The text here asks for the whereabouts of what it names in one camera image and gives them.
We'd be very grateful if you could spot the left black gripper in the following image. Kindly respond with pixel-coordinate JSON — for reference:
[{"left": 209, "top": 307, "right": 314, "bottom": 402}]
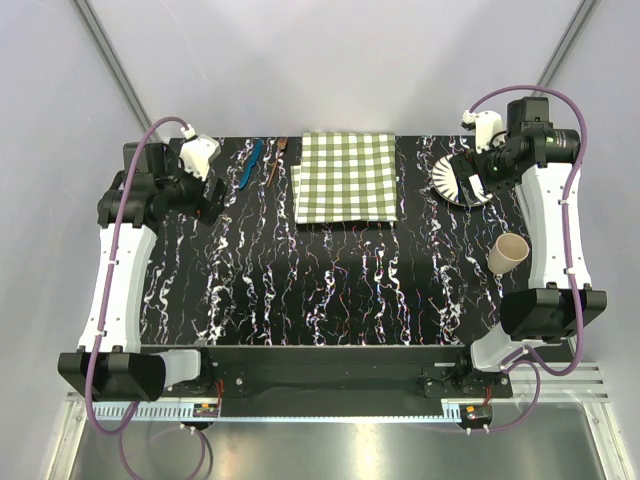
[{"left": 157, "top": 148, "right": 229, "bottom": 225}]

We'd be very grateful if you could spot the white blue striped plate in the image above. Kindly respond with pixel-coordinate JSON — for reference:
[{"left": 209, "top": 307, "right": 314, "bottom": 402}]
[{"left": 432, "top": 154, "right": 494, "bottom": 208}]

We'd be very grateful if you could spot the green checkered cloth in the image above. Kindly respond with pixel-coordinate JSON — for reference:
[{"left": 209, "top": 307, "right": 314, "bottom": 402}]
[{"left": 291, "top": 132, "right": 397, "bottom": 225}]

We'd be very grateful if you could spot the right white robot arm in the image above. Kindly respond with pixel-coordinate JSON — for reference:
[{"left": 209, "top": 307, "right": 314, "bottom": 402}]
[{"left": 450, "top": 96, "right": 607, "bottom": 397}]

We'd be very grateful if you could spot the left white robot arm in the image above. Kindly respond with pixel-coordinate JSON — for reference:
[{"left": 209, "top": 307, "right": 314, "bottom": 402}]
[{"left": 57, "top": 135, "right": 226, "bottom": 402}]

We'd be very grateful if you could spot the blue plastic knife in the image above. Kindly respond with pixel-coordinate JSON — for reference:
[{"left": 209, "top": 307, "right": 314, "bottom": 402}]
[{"left": 238, "top": 138, "right": 264, "bottom": 190}]

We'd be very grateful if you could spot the beige paper cup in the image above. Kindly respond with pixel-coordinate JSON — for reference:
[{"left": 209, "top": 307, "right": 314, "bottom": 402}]
[{"left": 487, "top": 232, "right": 530, "bottom": 275}]

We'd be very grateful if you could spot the brown wooden fork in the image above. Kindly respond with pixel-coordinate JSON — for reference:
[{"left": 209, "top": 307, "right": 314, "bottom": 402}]
[{"left": 266, "top": 137, "right": 288, "bottom": 187}]

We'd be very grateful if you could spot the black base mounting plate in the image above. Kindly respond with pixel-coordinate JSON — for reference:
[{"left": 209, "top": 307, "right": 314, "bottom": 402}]
[{"left": 141, "top": 344, "right": 514, "bottom": 401}]

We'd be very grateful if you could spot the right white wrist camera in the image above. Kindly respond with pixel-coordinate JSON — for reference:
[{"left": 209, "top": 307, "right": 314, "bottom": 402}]
[{"left": 461, "top": 110, "right": 503, "bottom": 153}]

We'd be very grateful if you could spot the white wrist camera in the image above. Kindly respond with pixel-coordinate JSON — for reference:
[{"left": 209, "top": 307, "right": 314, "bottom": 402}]
[
  {"left": 179, "top": 124, "right": 221, "bottom": 181},
  {"left": 461, "top": 110, "right": 503, "bottom": 153}
]

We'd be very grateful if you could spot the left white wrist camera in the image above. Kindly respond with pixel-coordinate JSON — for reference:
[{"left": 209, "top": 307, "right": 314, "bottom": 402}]
[{"left": 179, "top": 124, "right": 221, "bottom": 181}]

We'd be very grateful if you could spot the left aluminium frame post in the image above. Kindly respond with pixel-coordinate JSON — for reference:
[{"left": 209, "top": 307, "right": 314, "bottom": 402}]
[{"left": 70, "top": 0, "right": 152, "bottom": 131}]

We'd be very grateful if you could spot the aluminium frame post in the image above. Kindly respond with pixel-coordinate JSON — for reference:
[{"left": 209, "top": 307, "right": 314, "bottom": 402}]
[
  {"left": 70, "top": 0, "right": 152, "bottom": 131},
  {"left": 536, "top": 0, "right": 601, "bottom": 88}
]

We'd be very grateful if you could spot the right aluminium frame post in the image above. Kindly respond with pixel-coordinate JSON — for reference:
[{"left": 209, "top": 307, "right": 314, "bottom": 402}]
[{"left": 536, "top": 0, "right": 601, "bottom": 88}]

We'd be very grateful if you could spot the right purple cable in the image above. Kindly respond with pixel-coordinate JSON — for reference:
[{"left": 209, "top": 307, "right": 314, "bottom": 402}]
[{"left": 464, "top": 85, "right": 589, "bottom": 435}]

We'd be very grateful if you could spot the purple cable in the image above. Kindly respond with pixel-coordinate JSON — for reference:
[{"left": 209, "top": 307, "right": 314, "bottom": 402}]
[
  {"left": 464, "top": 85, "right": 589, "bottom": 435},
  {"left": 85, "top": 116, "right": 214, "bottom": 480}
]

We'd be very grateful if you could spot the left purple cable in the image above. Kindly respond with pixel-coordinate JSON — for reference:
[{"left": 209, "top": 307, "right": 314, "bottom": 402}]
[{"left": 85, "top": 116, "right": 214, "bottom": 480}]

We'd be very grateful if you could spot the aluminium front rail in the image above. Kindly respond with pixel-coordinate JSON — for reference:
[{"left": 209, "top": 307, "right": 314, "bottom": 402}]
[{"left": 92, "top": 365, "right": 609, "bottom": 424}]

